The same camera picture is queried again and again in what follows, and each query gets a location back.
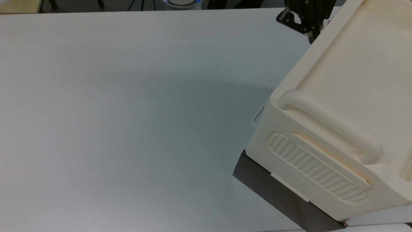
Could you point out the light wooden side table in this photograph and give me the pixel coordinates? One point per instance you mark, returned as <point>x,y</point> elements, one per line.
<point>19,5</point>

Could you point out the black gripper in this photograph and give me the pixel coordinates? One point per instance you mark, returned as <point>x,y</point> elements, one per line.
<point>310,9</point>

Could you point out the dark grey flat tray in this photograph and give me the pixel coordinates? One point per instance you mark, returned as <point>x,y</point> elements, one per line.
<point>283,193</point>

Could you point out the cream plastic storage cabinet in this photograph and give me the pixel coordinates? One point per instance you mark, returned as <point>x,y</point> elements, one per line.
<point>338,129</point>

